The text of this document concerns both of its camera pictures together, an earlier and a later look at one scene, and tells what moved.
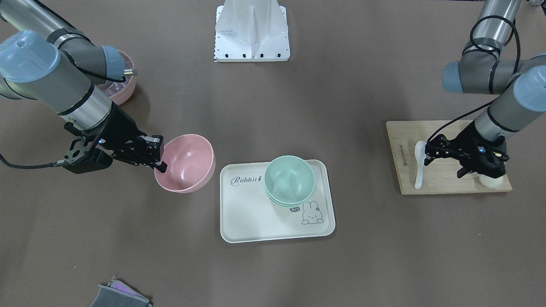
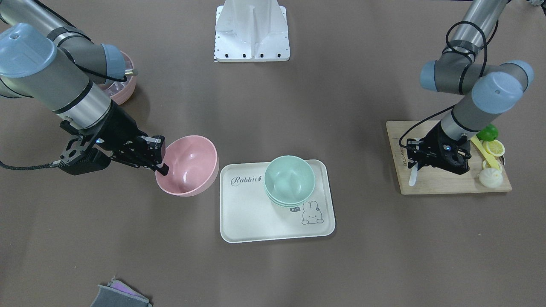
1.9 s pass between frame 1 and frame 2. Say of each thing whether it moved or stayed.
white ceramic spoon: moved
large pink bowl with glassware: stayed
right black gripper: stayed
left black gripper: moved
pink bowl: stayed
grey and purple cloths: stayed
